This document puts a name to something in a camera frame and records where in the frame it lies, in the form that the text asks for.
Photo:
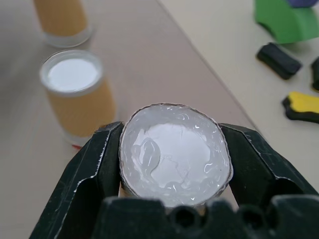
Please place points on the brown paper cup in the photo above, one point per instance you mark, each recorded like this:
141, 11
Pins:
174, 154
62, 22
79, 99

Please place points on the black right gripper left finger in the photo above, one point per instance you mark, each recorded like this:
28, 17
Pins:
82, 179

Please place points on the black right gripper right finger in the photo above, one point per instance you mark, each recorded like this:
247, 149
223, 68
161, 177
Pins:
256, 164

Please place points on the green foam block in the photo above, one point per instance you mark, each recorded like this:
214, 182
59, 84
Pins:
286, 20

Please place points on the yellow and black foam piece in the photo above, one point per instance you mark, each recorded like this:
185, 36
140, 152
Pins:
302, 107

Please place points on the dark blue object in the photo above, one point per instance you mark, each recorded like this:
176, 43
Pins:
301, 2

